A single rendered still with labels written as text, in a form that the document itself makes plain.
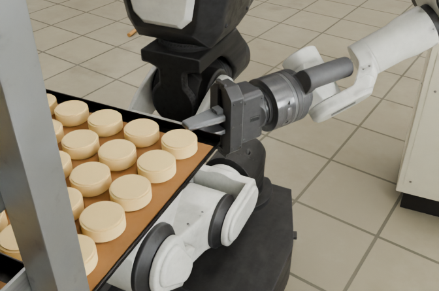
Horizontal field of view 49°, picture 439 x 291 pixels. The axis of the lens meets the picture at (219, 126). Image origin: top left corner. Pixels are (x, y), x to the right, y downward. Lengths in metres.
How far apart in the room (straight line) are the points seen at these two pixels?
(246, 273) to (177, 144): 0.71
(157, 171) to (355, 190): 1.32
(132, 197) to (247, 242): 0.83
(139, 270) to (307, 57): 0.47
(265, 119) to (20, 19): 0.52
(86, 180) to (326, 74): 0.40
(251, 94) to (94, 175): 0.26
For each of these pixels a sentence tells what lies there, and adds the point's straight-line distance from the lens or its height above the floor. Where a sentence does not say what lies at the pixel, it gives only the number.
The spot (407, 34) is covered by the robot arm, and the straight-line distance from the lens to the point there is 0.84.
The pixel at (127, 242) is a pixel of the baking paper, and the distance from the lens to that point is 0.56.
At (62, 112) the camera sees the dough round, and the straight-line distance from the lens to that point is 0.77.
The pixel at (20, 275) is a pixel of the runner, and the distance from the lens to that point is 0.40.
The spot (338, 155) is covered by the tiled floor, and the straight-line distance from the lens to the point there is 2.03.
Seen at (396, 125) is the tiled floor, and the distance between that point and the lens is 2.29.
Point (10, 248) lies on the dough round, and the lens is 0.56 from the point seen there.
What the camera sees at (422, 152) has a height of 0.26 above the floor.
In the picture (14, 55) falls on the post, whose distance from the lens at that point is 0.29.
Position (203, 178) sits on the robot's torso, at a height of 0.31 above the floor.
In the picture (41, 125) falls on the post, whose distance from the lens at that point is 0.31.
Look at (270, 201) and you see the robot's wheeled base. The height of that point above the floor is 0.17.
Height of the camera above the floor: 1.17
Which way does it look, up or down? 33 degrees down
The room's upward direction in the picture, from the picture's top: straight up
